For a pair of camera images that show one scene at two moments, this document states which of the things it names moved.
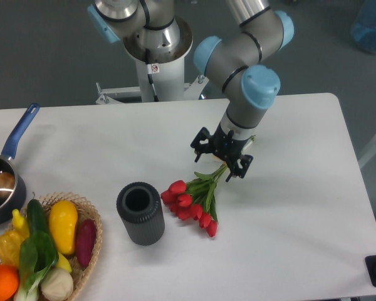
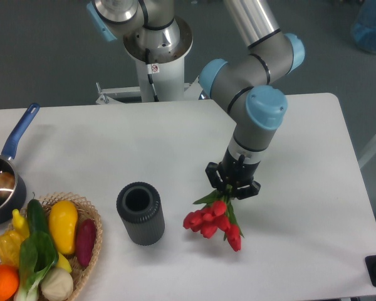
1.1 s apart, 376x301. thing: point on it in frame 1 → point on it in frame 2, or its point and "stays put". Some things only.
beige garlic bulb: [57, 285] stays put
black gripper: [228, 147] → [234, 172]
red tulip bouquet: [195, 198] → [216, 213]
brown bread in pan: [1, 184] stays put
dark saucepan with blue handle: [6, 191] stays put
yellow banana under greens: [63, 263] stays put
